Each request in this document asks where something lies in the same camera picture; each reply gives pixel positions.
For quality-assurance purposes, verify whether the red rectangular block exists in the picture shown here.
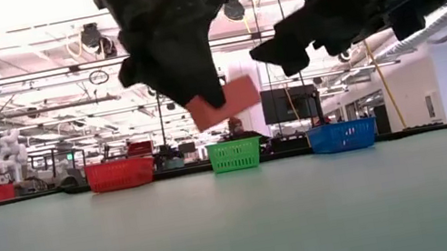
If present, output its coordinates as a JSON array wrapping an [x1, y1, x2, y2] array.
[[181, 73, 266, 135]]

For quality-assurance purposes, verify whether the black monitor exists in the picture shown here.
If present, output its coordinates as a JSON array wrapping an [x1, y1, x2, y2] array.
[[259, 81, 323, 127]]

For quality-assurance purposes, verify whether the red toolbox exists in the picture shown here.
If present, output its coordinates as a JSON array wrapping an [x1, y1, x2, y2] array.
[[125, 139, 154, 159]]

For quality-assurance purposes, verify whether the blue plastic basket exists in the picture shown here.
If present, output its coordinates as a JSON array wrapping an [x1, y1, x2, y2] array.
[[305, 115, 382, 159]]

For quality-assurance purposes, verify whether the person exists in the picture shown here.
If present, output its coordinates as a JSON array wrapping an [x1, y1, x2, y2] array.
[[220, 111, 271, 145]]

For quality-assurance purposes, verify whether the teal box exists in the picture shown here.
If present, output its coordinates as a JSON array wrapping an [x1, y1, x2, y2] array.
[[164, 156, 186, 172]]

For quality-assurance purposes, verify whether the red plastic basket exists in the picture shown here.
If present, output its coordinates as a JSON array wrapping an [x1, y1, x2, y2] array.
[[84, 154, 159, 196]]

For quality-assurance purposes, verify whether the green plastic basket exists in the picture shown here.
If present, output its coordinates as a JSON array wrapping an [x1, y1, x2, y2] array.
[[204, 135, 265, 176]]

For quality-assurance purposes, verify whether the yellow hanging cable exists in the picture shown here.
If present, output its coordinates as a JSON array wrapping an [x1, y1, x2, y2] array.
[[363, 35, 409, 135]]

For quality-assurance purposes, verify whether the black table frame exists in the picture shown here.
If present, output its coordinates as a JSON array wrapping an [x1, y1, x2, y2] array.
[[0, 119, 447, 211]]

